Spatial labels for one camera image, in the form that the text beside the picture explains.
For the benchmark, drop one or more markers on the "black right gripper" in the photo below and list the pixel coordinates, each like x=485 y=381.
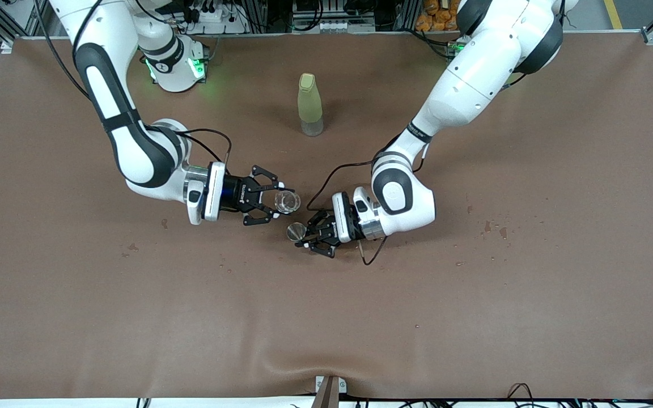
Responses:
x=232 y=191

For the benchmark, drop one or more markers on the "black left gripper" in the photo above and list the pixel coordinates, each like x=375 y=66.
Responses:
x=323 y=228

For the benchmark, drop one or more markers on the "small metal shaker cup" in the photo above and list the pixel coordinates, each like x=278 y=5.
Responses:
x=296 y=231

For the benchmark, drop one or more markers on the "clear glass measuring cup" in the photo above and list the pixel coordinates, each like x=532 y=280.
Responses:
x=288 y=201

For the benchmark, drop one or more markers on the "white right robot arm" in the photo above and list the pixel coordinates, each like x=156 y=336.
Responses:
x=139 y=153

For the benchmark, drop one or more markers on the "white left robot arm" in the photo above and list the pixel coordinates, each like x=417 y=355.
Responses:
x=474 y=68

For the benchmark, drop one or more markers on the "brown table mat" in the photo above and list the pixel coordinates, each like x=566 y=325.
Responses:
x=326 y=311

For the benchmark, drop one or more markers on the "yellow-green frosted bottle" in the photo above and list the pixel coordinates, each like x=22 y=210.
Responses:
x=309 y=107

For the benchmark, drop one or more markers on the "brown slanted bar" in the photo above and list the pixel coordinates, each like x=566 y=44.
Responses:
x=326 y=396

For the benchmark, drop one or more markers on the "grey control box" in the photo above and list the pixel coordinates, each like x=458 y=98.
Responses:
x=332 y=25

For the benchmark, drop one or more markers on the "white power strip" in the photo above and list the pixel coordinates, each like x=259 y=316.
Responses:
x=213 y=16

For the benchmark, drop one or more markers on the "orange packaged snacks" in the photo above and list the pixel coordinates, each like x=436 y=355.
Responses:
x=434 y=20

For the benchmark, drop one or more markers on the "white table edge bracket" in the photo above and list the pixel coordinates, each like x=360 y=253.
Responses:
x=342 y=386

